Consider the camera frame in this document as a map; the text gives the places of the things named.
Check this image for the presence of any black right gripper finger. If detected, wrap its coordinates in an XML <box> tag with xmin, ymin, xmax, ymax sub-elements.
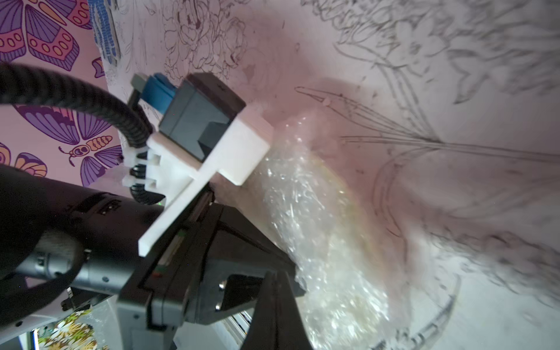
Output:
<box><xmin>241</xmin><ymin>271</ymin><xmax>313</xmax><ymax>350</ymax></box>

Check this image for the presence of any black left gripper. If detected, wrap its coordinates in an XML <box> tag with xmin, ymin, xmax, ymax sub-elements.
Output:
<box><xmin>118</xmin><ymin>204</ymin><xmax>303</xmax><ymax>349</ymax></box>

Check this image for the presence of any clear bubble wrap sheet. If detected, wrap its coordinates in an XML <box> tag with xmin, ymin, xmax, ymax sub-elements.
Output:
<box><xmin>209</xmin><ymin>108</ymin><xmax>412</xmax><ymax>350</ymax></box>

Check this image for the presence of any blue dotted work glove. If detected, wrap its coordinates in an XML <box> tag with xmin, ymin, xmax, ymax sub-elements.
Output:
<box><xmin>88</xmin><ymin>0</ymin><xmax>121</xmax><ymax>66</ymax></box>

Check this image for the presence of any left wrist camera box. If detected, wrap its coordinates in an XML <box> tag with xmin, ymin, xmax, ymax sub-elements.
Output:
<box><xmin>122</xmin><ymin>73</ymin><xmax>274</xmax><ymax>257</ymax></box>

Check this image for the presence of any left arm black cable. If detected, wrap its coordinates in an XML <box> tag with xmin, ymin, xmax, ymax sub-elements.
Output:
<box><xmin>0</xmin><ymin>63</ymin><xmax>165</xmax><ymax>207</ymax></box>

